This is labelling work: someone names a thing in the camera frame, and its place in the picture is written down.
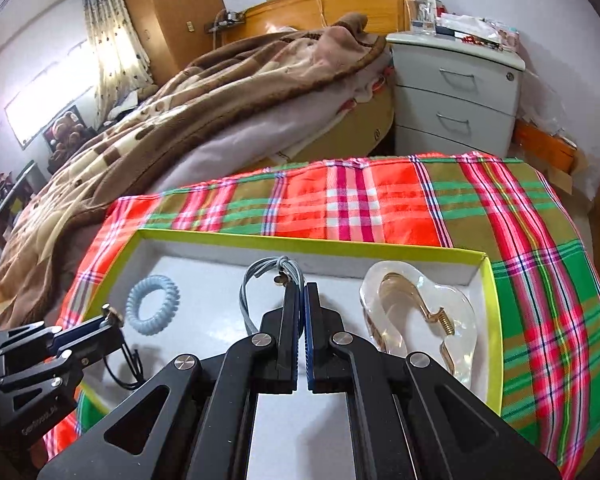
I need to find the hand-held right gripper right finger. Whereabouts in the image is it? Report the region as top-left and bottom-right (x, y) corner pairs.
(305, 282), (563, 480)

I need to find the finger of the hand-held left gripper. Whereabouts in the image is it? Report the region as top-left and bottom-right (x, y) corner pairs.
(0, 319), (108, 361)
(0, 322), (127, 396)

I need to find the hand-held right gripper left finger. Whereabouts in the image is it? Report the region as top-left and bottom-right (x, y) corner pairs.
(37, 282), (301, 480)

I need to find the black hair tie with bead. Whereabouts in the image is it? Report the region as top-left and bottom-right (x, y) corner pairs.
(100, 305), (146, 392)

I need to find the grey hair tie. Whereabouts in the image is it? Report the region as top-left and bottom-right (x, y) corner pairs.
(239, 256), (303, 336)

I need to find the yellow-green cardboard box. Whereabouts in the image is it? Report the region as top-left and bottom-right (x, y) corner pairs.
(82, 229), (503, 418)

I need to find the clear hair claw clip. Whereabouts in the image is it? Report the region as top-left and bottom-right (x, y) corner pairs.
(359, 261), (478, 391)

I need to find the dark shelf with bottles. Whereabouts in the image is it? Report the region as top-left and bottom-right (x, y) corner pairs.
(0, 160), (46, 248)

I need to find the plaid cloth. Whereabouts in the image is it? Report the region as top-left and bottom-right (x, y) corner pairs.
(42, 154), (600, 480)

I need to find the brown teddy bear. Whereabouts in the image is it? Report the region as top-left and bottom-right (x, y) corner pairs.
(47, 110), (88, 153)

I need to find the window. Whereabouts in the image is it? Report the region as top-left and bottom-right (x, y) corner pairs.
(2, 85), (96, 148)

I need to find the brown patterned blanket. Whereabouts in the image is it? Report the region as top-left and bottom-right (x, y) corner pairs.
(0, 12), (393, 333)

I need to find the grey nightstand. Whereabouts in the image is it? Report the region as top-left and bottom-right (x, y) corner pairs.
(385, 30), (527, 158)

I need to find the dotted curtain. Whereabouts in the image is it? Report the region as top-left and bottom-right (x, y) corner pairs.
(80, 0), (156, 126)

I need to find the brown cardboard box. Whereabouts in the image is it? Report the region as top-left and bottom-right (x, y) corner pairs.
(545, 150), (588, 196)

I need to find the orange box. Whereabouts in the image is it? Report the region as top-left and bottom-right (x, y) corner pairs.
(512, 120), (578, 173)

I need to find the power strip with plugs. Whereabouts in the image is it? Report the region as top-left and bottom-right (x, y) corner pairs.
(207, 9), (246, 31)

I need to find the clear plastic bag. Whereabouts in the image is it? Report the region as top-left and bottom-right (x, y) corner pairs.
(517, 67), (581, 141)

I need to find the wooden wardrobe with stars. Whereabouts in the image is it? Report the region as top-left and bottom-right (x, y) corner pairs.
(116, 0), (227, 71)

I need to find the clear glass cup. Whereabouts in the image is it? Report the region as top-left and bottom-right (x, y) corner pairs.
(405, 0), (443, 36)

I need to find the clutter of small packages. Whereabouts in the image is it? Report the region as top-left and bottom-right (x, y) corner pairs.
(437, 7), (521, 51)

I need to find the light blue spiral hair tie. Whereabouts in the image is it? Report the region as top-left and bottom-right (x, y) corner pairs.
(126, 275), (181, 336)

